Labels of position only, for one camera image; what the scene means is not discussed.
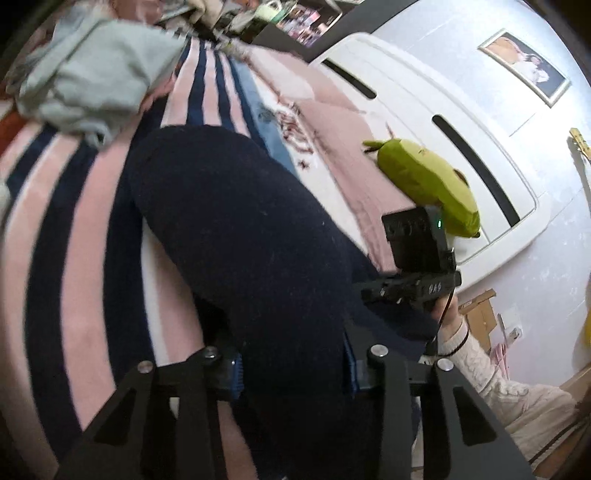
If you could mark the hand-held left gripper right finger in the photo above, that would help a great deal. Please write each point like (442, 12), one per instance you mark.
(352, 371)

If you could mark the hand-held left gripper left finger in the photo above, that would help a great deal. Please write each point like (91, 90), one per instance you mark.
(234, 374)

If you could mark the navy planet print sweater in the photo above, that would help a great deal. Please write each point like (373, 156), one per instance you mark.
(258, 258)

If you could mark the person's right forearm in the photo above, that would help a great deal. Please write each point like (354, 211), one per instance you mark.
(498, 383)

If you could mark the person's right hand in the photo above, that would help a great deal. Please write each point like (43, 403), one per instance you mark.
(450, 318)

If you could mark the green avocado plush toy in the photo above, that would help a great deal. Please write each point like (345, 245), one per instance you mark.
(429, 177)

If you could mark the cardboard box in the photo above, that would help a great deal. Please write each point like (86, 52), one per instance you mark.
(480, 314)

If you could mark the white bed headboard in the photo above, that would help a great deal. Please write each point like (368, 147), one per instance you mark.
(438, 92)

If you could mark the printed bed sheet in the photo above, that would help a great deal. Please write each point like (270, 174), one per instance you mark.
(277, 124)

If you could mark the navy pink striped blanket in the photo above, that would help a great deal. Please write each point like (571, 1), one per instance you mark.
(69, 286)

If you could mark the framed photo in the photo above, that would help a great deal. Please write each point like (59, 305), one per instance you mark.
(526, 64)

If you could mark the pink white pillow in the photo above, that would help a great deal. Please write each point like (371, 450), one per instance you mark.
(286, 76)

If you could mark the black bookshelf with items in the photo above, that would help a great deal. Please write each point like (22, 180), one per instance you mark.
(295, 23)

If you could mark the light blue garment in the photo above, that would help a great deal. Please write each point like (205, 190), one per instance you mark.
(92, 74)

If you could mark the white wall socket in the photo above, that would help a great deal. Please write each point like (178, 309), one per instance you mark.
(511, 326)

